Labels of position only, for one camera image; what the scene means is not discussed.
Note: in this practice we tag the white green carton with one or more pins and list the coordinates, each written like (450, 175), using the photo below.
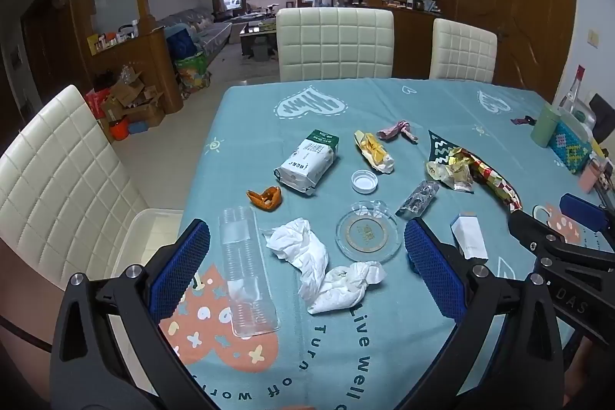
(307, 160)

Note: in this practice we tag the wooden partition counter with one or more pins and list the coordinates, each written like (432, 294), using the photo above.
(153, 54)

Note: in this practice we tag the small white box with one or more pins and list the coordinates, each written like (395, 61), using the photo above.
(471, 237)

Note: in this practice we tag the dark coffee table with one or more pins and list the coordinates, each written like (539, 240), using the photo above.
(257, 35)

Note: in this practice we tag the small dark red object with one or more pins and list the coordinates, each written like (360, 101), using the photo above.
(521, 120)

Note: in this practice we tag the crumpled gold wrapper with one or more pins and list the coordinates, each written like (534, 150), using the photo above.
(451, 172)

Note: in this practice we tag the blue quilt bag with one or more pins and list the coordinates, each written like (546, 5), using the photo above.
(181, 42)

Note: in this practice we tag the green cup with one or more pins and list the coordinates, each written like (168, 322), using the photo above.
(545, 126)

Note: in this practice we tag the white bottle cap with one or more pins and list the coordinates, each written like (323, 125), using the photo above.
(363, 181)

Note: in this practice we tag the black object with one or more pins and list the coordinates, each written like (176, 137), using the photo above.
(603, 114)

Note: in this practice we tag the orange bucket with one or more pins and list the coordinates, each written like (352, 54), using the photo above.
(119, 129)

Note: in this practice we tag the red gold checkered wrapper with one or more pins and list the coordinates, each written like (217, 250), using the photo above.
(495, 184)

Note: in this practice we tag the pink container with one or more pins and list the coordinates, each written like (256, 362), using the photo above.
(590, 177)

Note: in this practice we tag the clear plastic storage bin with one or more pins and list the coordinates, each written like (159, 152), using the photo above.
(144, 237)

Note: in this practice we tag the yellow snack wrapper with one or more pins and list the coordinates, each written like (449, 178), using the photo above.
(374, 150)

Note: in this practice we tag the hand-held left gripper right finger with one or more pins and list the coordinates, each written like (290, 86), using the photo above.
(432, 266)

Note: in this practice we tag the cream quilted dining chair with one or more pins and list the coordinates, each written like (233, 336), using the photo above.
(62, 179)
(336, 42)
(463, 49)

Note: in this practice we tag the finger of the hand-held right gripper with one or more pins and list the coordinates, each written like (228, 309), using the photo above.
(533, 234)
(588, 213)

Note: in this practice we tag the pink wrapper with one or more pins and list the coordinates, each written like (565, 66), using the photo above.
(391, 130)

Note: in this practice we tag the patterned tissue box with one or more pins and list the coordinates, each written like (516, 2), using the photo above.
(569, 146)

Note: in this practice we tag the pile of cardboard boxes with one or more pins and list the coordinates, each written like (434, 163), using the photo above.
(134, 100)

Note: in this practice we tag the grey covered sofa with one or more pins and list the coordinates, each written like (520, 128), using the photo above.
(211, 30)

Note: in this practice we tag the orange peel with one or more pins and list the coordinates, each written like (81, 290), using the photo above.
(269, 201)

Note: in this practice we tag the colourful printed bag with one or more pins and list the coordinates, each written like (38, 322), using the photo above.
(192, 71)

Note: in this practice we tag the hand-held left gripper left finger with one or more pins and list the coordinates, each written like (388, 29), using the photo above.
(180, 261)

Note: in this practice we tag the long clear plastic tray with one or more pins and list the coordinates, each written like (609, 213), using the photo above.
(240, 256)

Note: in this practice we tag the grey stool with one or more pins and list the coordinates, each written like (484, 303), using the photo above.
(260, 51)

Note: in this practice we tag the person's right forearm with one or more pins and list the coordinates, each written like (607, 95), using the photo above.
(584, 364)

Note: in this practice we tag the wall switch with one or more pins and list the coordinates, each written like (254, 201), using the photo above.
(594, 38)

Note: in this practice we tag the white tissue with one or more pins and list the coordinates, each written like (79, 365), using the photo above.
(341, 290)
(298, 242)

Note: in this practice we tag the round clear plastic lid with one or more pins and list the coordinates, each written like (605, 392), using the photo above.
(367, 232)

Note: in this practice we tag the glass bottle red cap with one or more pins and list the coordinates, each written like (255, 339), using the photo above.
(571, 90)

